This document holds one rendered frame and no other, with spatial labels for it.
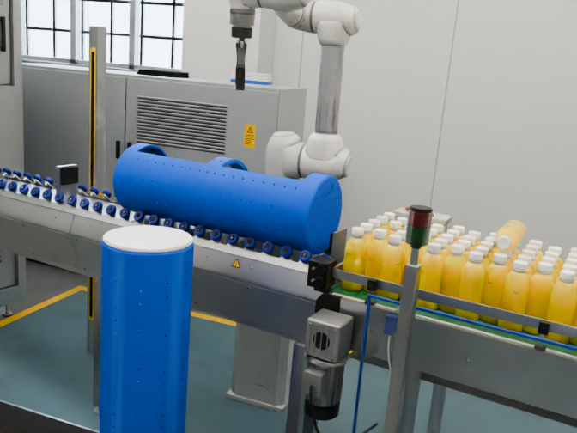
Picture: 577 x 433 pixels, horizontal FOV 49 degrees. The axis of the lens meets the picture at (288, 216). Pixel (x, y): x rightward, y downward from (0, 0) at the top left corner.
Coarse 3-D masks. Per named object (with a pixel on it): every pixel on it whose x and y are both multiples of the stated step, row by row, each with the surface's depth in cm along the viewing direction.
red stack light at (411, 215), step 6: (408, 216) 168; (414, 216) 166; (420, 216) 166; (426, 216) 166; (432, 216) 168; (408, 222) 168; (414, 222) 166; (420, 222) 166; (426, 222) 166; (426, 228) 167
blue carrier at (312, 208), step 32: (128, 160) 249; (160, 160) 243; (224, 160) 236; (128, 192) 248; (160, 192) 240; (192, 192) 232; (224, 192) 226; (256, 192) 220; (288, 192) 215; (320, 192) 216; (192, 224) 243; (224, 224) 230; (256, 224) 222; (288, 224) 214; (320, 224) 220
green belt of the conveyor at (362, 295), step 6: (336, 288) 208; (342, 288) 208; (342, 294) 202; (348, 294) 203; (354, 294) 203; (360, 294) 204; (366, 294) 204; (444, 312) 194; (492, 324) 188; (522, 330) 185; (570, 342) 179
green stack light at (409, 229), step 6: (408, 228) 168; (414, 228) 167; (420, 228) 167; (408, 234) 168; (414, 234) 167; (420, 234) 167; (426, 234) 167; (408, 240) 168; (414, 240) 167; (420, 240) 167; (426, 240) 168; (420, 246) 167
